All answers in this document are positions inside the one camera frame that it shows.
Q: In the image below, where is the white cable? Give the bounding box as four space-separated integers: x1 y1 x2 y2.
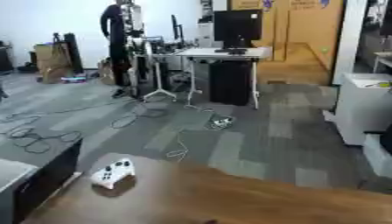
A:
164 103 218 163

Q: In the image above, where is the white stand base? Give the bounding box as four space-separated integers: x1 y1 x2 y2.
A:
141 60 179 102

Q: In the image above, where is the humanoid robot on stand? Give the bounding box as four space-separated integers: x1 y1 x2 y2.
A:
99 0 153 99

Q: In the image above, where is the black box with white inside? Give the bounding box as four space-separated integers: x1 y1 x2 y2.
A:
0 138 85 224

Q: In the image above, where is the white desk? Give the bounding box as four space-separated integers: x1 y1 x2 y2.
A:
174 46 273 110

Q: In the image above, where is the white game controller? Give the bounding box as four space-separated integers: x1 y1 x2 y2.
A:
88 157 138 190

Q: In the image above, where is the black floor cable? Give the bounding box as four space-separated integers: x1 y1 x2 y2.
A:
0 95 171 155

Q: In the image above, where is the black computer monitor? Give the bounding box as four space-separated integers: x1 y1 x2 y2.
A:
211 9 265 55

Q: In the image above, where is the white low shelf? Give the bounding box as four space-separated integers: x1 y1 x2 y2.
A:
361 130 392 179

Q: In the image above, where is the thin black monitor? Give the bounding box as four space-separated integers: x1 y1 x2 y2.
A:
170 14 187 45

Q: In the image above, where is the white cabinet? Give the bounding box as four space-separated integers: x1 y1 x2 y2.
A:
321 73 392 146

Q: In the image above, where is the white power strip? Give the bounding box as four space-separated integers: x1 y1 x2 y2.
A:
208 114 238 130

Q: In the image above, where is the brown cardboard box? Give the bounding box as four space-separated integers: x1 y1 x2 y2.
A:
31 42 77 85

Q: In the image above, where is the black computer tower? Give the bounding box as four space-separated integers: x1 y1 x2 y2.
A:
208 59 255 107

